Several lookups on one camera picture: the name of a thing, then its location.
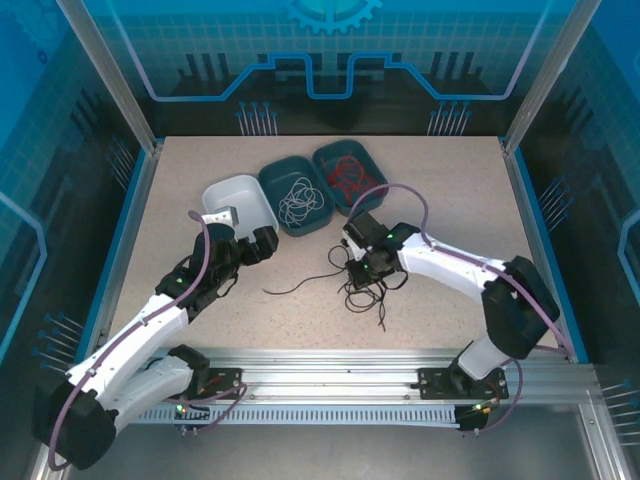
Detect thin white cable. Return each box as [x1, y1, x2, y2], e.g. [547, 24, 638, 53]
[287, 175, 326, 211]
[278, 187, 321, 225]

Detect thin red cable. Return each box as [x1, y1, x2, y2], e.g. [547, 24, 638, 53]
[322, 158, 351, 194]

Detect white plastic bin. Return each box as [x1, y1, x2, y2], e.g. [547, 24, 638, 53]
[201, 173, 280, 246]

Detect dark teal plastic bin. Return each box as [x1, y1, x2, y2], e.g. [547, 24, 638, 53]
[311, 139, 390, 218]
[257, 155, 335, 239]

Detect blue table edge strip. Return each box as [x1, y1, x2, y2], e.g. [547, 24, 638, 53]
[512, 149, 591, 364]
[72, 149, 151, 364]

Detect aluminium table side rail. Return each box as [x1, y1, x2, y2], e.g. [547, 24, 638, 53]
[501, 142, 581, 369]
[84, 142, 164, 369]

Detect long aluminium mounting rail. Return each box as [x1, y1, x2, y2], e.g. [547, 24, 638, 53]
[64, 347, 596, 406]

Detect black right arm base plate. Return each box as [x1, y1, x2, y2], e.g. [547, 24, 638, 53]
[417, 367, 509, 401]

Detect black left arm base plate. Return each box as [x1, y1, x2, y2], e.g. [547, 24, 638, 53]
[152, 367, 245, 401]

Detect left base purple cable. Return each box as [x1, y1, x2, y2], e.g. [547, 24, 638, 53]
[169, 382, 250, 432]

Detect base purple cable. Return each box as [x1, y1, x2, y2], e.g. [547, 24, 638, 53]
[169, 382, 250, 432]
[482, 359, 525, 432]

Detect white slotted cable duct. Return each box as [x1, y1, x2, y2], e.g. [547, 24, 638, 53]
[78, 404, 461, 427]

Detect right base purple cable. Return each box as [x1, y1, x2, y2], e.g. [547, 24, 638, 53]
[482, 359, 525, 432]

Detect aluminium frame post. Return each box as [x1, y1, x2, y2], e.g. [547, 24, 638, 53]
[55, 0, 164, 155]
[502, 0, 601, 156]

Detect aluminium lower frame profile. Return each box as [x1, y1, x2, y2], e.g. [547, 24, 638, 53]
[579, 404, 631, 480]
[27, 402, 84, 480]

